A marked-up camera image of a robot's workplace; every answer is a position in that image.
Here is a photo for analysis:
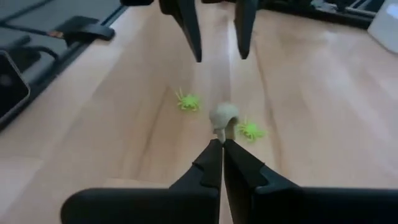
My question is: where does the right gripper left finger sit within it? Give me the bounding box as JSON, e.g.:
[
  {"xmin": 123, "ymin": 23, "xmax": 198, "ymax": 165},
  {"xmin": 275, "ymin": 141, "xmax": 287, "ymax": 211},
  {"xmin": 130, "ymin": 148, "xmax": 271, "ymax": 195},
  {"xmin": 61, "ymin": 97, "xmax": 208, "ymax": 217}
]
[{"xmin": 60, "ymin": 139, "xmax": 223, "ymax": 224}]

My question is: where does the black rounded flat device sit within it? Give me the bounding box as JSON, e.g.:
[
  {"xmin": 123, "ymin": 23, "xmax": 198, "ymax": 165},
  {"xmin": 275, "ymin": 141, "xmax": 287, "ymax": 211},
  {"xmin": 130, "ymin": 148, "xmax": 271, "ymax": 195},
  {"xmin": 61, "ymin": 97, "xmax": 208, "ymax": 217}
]
[{"xmin": 0, "ymin": 49, "xmax": 31, "ymax": 127}]

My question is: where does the white plastic bin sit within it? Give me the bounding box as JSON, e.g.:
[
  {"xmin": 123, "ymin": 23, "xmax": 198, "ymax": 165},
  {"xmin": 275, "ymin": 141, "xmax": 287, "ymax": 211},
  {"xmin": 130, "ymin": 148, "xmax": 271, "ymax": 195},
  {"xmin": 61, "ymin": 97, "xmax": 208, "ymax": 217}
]
[{"xmin": 366, "ymin": 0, "xmax": 398, "ymax": 54}]

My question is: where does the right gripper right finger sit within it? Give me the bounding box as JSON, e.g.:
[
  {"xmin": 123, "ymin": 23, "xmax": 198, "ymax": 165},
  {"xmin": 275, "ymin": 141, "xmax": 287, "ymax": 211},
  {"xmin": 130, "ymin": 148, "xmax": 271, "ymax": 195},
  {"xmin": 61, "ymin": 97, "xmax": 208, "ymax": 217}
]
[{"xmin": 223, "ymin": 139, "xmax": 398, "ymax": 224}]

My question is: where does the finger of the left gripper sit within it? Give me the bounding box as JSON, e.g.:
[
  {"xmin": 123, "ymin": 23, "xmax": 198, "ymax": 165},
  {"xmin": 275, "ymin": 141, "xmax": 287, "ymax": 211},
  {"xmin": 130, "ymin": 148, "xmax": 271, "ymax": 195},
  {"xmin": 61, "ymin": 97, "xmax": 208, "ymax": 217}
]
[
  {"xmin": 234, "ymin": 0, "xmax": 259, "ymax": 60},
  {"xmin": 160, "ymin": 0, "xmax": 203, "ymax": 63}
]

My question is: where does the black table edge bracket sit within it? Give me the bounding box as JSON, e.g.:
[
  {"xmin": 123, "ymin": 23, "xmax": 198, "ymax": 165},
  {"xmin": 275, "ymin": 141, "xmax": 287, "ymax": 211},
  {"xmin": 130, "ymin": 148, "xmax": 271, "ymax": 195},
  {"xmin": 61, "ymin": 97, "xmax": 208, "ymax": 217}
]
[{"xmin": 46, "ymin": 15, "xmax": 116, "ymax": 47}]

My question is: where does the green plastic spider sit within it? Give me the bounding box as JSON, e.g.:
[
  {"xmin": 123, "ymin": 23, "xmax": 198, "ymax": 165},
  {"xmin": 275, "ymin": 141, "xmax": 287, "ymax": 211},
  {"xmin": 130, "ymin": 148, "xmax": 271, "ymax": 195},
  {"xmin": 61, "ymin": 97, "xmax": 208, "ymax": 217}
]
[
  {"xmin": 174, "ymin": 87, "xmax": 201, "ymax": 112},
  {"xmin": 236, "ymin": 117, "xmax": 268, "ymax": 142}
]

